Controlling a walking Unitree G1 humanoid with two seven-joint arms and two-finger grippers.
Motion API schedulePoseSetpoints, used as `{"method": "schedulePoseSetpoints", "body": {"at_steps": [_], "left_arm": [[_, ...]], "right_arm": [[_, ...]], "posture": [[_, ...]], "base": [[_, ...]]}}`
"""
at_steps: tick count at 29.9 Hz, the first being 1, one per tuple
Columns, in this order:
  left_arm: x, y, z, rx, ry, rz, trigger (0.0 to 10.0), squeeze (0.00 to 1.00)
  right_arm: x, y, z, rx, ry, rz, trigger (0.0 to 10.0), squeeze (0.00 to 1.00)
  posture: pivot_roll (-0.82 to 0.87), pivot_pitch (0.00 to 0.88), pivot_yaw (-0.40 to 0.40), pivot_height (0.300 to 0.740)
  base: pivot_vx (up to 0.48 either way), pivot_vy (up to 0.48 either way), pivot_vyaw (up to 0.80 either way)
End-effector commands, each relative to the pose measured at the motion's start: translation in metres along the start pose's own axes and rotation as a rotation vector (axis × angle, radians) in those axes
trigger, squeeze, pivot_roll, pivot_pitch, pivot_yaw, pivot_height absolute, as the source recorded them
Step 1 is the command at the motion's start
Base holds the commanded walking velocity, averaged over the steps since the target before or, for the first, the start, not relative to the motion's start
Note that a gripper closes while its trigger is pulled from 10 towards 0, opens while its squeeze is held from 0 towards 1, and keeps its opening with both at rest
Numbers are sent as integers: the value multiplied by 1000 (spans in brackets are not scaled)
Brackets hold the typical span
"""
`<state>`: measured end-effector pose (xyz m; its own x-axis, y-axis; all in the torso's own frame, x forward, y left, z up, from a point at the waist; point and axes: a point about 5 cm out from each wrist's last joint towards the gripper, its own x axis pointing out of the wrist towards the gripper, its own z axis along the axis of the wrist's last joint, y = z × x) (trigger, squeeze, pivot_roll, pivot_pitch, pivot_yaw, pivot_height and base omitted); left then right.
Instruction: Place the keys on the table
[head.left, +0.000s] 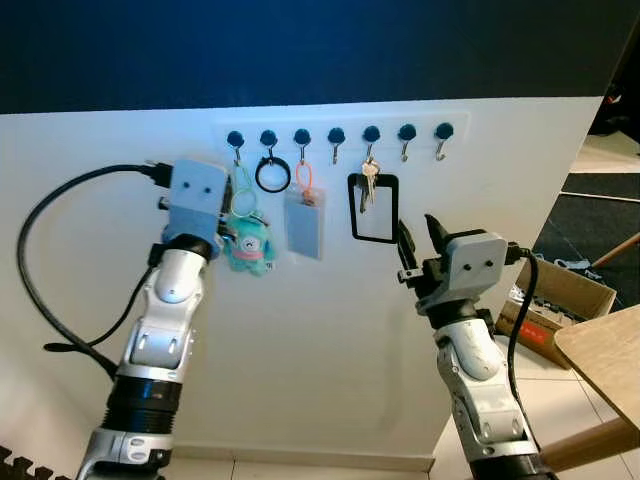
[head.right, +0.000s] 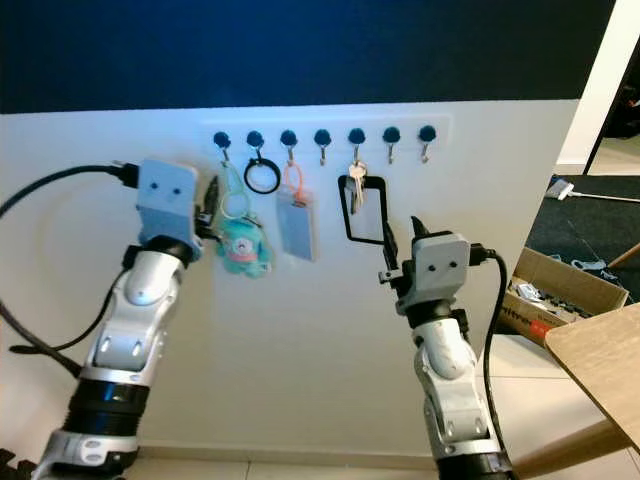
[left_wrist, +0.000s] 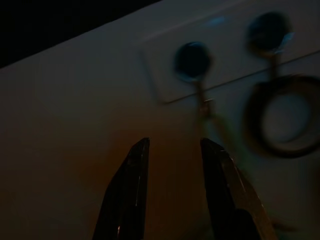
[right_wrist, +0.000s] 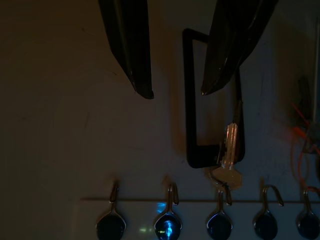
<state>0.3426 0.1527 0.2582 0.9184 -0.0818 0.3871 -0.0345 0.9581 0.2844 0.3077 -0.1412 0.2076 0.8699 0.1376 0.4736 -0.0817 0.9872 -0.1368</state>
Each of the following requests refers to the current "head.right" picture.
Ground black knob metal hook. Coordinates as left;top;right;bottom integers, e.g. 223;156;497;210
313;128;333;165
382;125;402;164
246;130;266;161
280;129;300;164
417;123;438;163
212;130;232;164
347;127;367;164

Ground dark floor rug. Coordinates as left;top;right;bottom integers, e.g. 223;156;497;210
525;172;640;301

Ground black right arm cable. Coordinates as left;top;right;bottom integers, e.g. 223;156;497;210
469;250;510;456

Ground black ring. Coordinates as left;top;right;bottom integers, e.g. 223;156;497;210
244;156;282;196

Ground light wooden table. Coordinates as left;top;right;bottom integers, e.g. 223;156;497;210
510;302;640;477

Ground silver keys with black strap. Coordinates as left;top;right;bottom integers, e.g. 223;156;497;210
337;156;392;247

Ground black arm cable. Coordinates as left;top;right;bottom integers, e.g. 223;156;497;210
0;164;143;379
469;250;510;456

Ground white floor item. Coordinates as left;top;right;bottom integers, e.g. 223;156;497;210
547;174;578;202

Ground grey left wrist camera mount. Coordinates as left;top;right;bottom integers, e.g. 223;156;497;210
135;157;202;246

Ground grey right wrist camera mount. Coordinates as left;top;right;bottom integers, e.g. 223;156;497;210
403;232;474;304

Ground brown cardboard box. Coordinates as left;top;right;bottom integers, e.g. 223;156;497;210
498;246;630;347

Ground grey card holder orange loop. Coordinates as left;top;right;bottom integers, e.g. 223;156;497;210
277;161;319;264

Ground blue item in box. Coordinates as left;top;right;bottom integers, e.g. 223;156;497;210
554;257;608;274

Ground white wall hook rail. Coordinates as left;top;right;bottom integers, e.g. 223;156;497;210
200;113;454;153

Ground teal plush toy keychain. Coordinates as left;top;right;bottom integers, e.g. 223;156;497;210
216;160;274;279

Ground wooden stick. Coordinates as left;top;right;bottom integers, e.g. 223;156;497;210
607;240;640;270

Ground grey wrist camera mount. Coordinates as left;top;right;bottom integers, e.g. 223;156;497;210
135;157;202;246
403;232;474;304

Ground black foam floor mat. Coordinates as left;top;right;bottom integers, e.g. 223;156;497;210
0;450;43;480

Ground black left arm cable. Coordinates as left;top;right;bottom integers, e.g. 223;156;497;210
0;164;143;379

